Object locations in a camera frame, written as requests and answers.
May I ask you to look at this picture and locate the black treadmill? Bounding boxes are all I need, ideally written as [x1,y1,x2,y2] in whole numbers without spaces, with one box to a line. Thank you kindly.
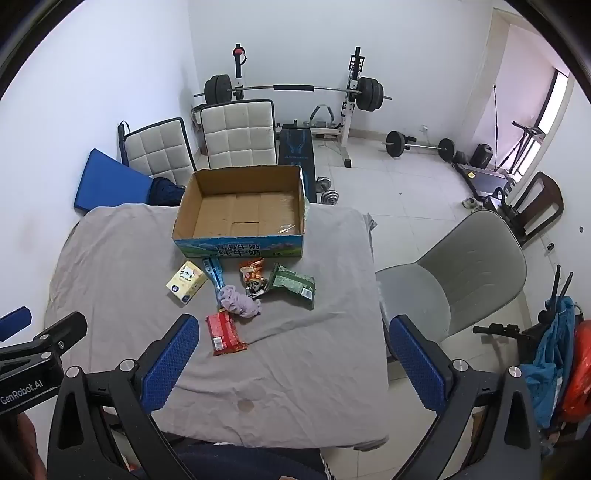
[455,121,550,217]

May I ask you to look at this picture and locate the orange round object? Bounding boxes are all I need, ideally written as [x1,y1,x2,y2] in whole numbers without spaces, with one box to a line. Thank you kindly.
[561,319,591,423]

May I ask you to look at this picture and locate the black speaker box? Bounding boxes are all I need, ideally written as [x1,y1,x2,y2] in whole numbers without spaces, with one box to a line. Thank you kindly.
[470,144,494,168]

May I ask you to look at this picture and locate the blue folded mat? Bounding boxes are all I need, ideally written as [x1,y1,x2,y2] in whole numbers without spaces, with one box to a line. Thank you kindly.
[74,148,155,214]

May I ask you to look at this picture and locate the light grey office chair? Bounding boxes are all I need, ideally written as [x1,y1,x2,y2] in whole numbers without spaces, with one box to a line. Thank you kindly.
[375,210,528,365]

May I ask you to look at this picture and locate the small barbell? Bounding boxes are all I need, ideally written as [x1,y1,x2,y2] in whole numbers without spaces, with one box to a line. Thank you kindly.
[382,130,457,162]

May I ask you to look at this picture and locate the barbell with black plates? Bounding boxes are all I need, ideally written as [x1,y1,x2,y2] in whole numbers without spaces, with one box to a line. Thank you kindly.
[193,75,393,114]

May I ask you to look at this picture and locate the grey table cloth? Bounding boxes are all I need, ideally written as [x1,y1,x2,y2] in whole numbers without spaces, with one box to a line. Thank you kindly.
[46,203,391,450]

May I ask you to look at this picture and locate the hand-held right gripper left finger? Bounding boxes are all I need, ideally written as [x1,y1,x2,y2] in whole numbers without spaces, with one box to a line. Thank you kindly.
[46,314,200,480]

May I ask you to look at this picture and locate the person's dark trousers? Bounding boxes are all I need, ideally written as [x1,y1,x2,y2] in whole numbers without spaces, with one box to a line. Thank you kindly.
[134,438,333,480]

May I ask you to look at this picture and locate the purple cloth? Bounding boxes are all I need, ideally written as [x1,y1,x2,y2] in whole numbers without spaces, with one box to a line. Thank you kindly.
[218,285,263,319]

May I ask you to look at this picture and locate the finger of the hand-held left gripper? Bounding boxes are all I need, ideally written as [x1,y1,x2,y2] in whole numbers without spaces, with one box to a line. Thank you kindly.
[32,311,88,358]
[0,307,32,342]

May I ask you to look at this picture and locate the black blue weight bench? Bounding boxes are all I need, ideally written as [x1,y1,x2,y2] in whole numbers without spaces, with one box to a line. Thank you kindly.
[277,124,319,204]

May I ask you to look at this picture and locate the chrome dumbbell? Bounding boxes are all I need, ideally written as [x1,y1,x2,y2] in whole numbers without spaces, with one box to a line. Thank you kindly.
[315,178,340,205]

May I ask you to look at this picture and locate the green snack packet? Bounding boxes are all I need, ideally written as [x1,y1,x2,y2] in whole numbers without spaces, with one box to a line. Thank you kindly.
[269,263,317,310]

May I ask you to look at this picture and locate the dark blue bag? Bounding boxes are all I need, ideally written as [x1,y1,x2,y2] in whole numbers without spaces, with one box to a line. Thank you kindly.
[148,176,188,207]

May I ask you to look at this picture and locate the blue cloth bag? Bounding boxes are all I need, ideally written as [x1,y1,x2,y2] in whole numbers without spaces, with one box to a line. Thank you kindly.
[522,295,578,430]

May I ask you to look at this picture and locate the orange panda snack packet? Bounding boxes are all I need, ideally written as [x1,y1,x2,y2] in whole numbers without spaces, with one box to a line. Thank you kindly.
[239,258,269,298]

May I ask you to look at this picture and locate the black hanging strap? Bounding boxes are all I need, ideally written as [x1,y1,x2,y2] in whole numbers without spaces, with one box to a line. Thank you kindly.
[491,83,502,171]

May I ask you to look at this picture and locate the yellow tissue pack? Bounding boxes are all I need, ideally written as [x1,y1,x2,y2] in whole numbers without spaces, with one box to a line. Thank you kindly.
[165,260,208,306]

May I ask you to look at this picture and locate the grey curved handles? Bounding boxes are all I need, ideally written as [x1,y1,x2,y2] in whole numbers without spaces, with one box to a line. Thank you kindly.
[308,105,335,127]

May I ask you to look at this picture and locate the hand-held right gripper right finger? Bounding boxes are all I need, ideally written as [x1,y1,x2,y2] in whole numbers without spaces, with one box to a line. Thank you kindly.
[389,315,543,480]

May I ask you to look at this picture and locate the white padded chair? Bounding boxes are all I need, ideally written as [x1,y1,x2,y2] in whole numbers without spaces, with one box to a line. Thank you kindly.
[124,117,197,185]
[199,99,278,171]

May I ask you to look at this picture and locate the dark wooden chair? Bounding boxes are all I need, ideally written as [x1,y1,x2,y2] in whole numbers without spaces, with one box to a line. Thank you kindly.
[505,172,565,245]

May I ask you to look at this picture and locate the person's left forearm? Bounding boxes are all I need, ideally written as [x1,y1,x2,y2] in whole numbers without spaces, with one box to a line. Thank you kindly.
[0,413,47,480]

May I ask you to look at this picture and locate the red snack packet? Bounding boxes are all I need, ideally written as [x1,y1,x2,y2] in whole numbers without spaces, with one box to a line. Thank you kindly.
[205,311,249,356]

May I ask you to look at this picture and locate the blue snack packet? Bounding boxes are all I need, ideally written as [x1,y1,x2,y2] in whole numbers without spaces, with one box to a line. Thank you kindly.
[202,257,227,308]

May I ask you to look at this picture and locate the cardboard box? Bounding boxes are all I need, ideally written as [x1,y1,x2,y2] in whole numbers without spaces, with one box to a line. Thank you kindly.
[172,165,308,259]

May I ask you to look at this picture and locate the white barbell rack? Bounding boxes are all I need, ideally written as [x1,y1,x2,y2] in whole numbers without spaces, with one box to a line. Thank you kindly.
[231,44,370,168]

